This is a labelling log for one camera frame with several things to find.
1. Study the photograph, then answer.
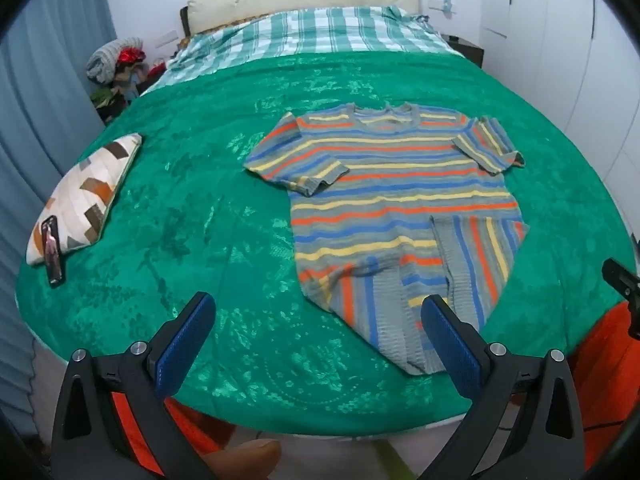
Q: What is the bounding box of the dark bedside table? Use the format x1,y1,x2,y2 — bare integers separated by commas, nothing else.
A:
440,34,486,68

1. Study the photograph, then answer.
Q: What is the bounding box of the black smartphone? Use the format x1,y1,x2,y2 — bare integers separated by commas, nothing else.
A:
41,215,67,288

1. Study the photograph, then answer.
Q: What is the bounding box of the pile of mixed clothes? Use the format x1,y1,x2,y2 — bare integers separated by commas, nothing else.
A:
92,47,168,125

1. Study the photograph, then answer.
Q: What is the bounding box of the person's orange clothing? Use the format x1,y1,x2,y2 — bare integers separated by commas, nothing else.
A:
110,305,640,480

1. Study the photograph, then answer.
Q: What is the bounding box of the grey knitted rolled blanket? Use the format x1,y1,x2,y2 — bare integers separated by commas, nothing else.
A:
86,36,146,84

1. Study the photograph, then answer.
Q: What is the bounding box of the green plaid bed sheet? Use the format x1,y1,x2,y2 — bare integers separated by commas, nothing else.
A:
140,5,466,96

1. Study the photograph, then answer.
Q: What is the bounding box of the blue-grey curtain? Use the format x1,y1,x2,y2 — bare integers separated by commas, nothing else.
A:
0,0,121,441

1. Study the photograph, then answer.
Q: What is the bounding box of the green floral bedspread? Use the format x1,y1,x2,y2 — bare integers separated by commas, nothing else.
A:
15,52,638,436

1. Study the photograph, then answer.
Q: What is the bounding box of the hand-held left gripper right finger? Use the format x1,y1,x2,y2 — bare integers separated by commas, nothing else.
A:
420,294,587,480

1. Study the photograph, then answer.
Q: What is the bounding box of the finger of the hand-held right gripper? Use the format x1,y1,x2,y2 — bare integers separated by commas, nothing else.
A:
602,257,640,341

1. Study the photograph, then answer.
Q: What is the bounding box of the brown patchwork pillow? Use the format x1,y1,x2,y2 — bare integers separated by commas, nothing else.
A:
26,132,146,267

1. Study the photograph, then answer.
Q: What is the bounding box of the white wardrobe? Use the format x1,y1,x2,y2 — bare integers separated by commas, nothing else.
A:
480,0,640,241

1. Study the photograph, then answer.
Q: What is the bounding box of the striped knitted short-sleeve sweater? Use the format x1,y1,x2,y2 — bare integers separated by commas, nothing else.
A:
243,102,531,376

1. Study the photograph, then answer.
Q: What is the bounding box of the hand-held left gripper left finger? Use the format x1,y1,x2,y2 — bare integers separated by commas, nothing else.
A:
50,291,217,480

